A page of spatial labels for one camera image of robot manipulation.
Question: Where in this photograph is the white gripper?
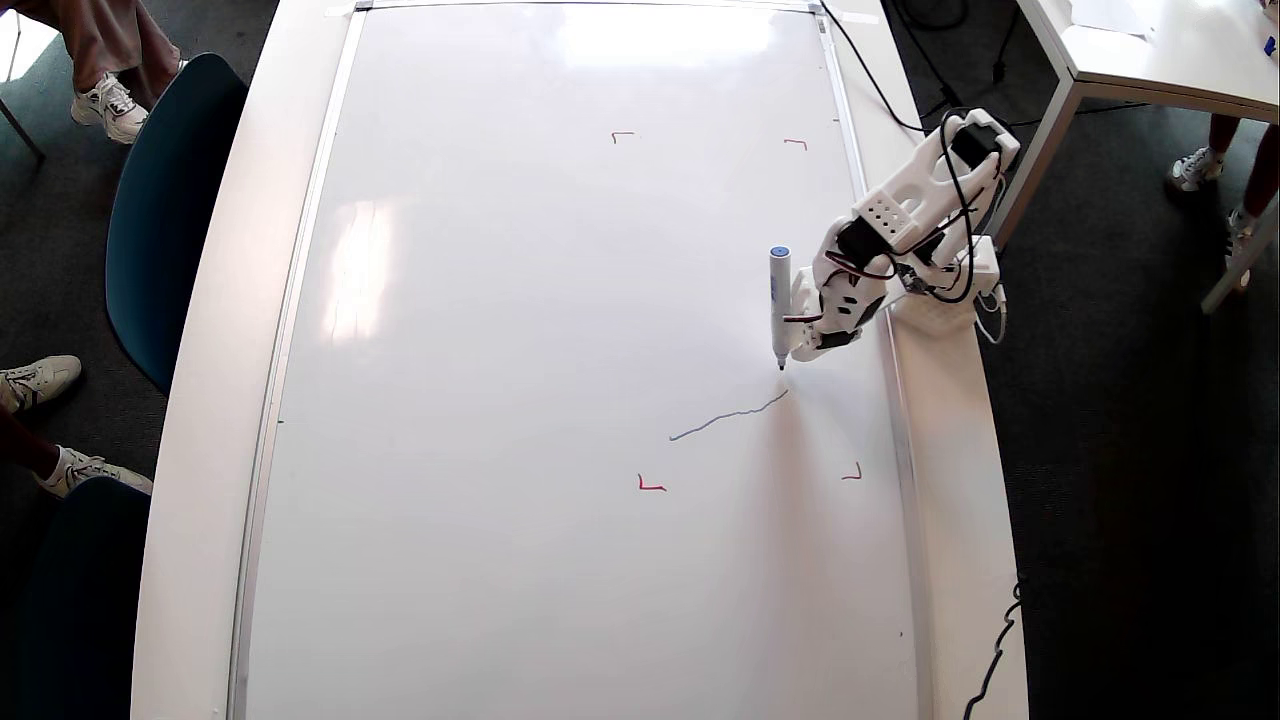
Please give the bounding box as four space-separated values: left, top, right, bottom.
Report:
790 222 894 363

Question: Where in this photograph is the grey marker pen blue end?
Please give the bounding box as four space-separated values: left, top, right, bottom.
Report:
768 245 794 373

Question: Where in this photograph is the white paper sheet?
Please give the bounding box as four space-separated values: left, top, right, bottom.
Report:
1065 0 1151 39

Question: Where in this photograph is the white side table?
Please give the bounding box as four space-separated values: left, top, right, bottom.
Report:
985 0 1280 251

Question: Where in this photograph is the dark blue chair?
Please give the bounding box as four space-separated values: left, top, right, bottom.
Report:
15 475 151 720
105 52 249 396

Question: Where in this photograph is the white sneaker with black stripes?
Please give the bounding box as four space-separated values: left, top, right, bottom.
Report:
70 75 149 144

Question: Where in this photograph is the white grey sneaker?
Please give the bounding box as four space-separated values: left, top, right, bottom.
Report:
35 447 153 499

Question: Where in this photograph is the brown trouser leg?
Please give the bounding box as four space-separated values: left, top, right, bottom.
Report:
10 0 186 101

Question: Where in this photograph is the beige sneaker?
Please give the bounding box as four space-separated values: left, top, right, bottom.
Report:
0 355 83 413

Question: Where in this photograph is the bare dark lower leg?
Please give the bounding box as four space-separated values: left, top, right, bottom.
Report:
0 410 61 479

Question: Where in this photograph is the white cable at robot base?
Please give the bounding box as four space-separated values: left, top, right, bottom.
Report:
975 283 1009 346

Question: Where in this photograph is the black camera cable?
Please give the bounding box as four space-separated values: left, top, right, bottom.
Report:
818 0 979 306

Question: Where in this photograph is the large whiteboard with metal frame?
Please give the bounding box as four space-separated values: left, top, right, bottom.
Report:
228 0 936 720

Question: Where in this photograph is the thin black floor cable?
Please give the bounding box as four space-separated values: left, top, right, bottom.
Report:
1010 100 1151 129

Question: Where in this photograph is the black coiled cable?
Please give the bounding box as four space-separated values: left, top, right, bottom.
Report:
962 580 1023 720

